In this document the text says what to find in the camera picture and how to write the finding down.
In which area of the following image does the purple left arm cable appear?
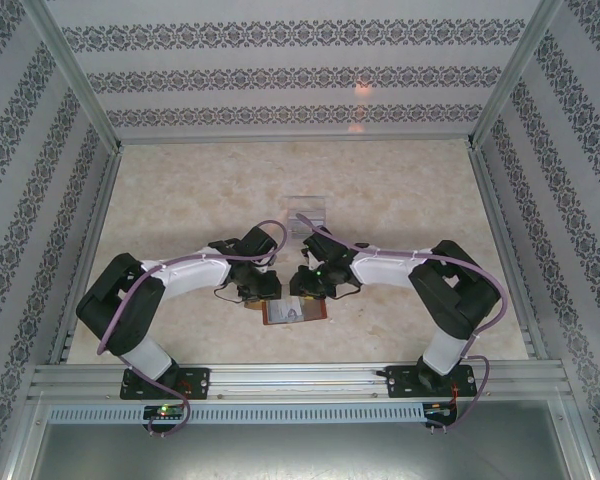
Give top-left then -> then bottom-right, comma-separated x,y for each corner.
97,219 -> 289,436

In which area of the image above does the brown leather card holder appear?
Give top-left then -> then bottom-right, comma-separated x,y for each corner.
259,298 -> 328,328

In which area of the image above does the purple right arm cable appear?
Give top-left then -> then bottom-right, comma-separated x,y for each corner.
294,213 -> 506,431

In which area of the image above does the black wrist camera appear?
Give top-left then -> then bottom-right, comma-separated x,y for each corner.
302,232 -> 337,262
239,225 -> 279,259

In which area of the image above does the grey metal sheet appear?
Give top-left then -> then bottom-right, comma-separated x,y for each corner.
29,399 -> 571,480

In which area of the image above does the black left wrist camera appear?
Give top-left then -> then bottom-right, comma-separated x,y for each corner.
239,225 -> 279,259

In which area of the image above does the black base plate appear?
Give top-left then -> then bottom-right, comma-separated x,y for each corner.
119,367 -> 212,401
385,364 -> 475,400

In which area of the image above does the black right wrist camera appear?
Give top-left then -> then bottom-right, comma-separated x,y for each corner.
302,232 -> 337,262

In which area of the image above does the small controller board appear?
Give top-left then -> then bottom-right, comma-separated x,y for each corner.
143,403 -> 187,420
423,401 -> 459,417

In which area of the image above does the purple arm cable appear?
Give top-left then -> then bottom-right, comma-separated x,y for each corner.
294,213 -> 506,431
97,219 -> 289,436

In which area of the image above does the aluminium frame post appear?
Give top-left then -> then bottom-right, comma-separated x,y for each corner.
32,0 -> 126,154
464,0 -> 566,151

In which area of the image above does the clear acrylic card stand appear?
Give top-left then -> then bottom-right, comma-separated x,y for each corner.
285,194 -> 330,240

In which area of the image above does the aluminium side rail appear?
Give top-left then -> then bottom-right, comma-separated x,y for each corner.
467,144 -> 549,361
49,147 -> 126,364

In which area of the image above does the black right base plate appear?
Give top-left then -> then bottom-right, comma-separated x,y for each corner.
385,364 -> 475,400

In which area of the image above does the aluminium mounting rail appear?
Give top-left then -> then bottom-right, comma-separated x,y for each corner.
27,357 -> 566,401

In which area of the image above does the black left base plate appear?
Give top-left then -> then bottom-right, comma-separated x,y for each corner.
119,367 -> 212,401

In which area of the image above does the slotted grey cable duct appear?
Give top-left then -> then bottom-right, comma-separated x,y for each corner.
47,402 -> 426,424

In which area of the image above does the grey printed card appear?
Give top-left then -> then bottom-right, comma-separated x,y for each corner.
267,301 -> 302,324

